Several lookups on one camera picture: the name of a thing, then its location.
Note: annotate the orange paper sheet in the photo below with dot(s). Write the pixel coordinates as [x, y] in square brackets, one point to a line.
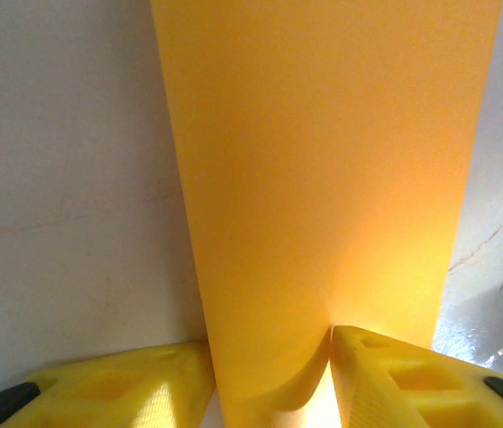
[323, 178]

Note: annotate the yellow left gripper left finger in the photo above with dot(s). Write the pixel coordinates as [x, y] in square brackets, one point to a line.
[113, 392]

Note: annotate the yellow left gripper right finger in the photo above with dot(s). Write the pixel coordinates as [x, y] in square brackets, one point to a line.
[412, 388]

